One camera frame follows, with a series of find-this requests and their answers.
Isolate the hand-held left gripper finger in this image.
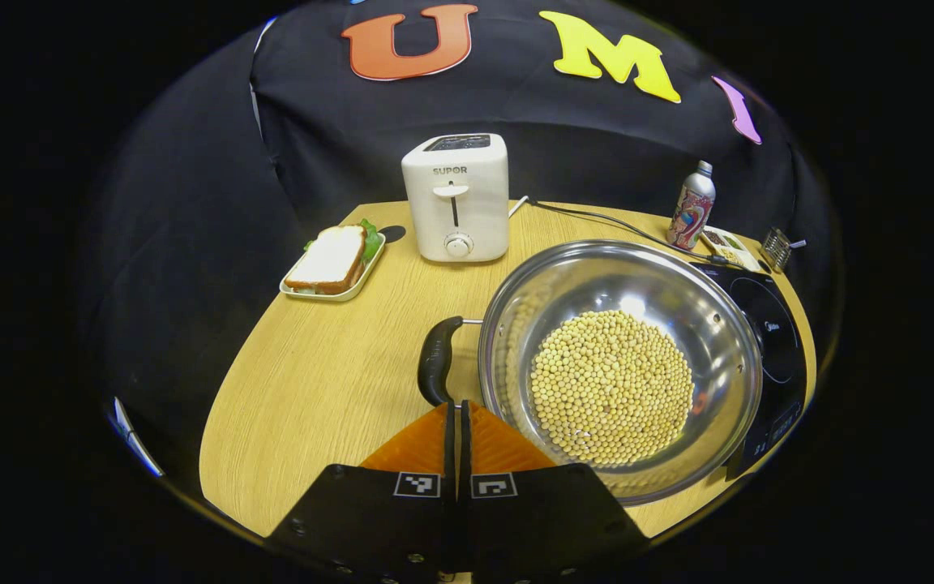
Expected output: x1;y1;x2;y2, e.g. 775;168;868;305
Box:
459;400;651;584
264;401;460;584

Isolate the steel pot with black handle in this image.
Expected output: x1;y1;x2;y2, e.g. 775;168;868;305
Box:
417;238;764;507

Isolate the black induction cooktop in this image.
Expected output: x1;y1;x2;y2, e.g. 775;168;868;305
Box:
690;261;808;481

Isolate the pile of soybeans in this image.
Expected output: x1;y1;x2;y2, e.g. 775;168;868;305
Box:
529;309;695;468

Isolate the sandwich with lettuce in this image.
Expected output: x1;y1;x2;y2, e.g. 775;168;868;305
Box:
285;219;384;296

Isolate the white toaster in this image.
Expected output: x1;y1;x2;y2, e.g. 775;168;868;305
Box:
401;133;511;264

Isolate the silver bottle with printed label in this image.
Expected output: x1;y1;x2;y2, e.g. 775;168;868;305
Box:
666;160;717;251

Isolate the printed snack packet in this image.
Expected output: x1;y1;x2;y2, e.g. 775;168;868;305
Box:
698;226;762;273

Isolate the black power cable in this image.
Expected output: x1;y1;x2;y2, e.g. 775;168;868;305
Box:
528;199;748;268

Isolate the wire mesh utensil holder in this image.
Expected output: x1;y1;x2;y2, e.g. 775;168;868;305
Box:
761;227;807;271

